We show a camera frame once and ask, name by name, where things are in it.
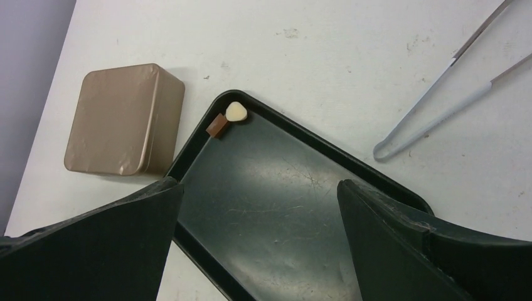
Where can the brown box lid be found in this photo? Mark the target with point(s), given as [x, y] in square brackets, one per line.
[112, 121]

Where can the gold chocolate box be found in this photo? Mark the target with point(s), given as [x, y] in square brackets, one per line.
[167, 107]

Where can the black plastic tray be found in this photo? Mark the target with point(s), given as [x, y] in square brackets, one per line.
[260, 216]

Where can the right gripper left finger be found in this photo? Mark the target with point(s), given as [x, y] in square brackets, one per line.
[115, 252]

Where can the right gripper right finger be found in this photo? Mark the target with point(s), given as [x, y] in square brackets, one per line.
[402, 253]

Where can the cream round chocolate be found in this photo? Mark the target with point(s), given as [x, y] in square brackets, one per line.
[236, 112]

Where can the pink square chocolate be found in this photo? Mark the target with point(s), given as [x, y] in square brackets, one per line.
[217, 127]

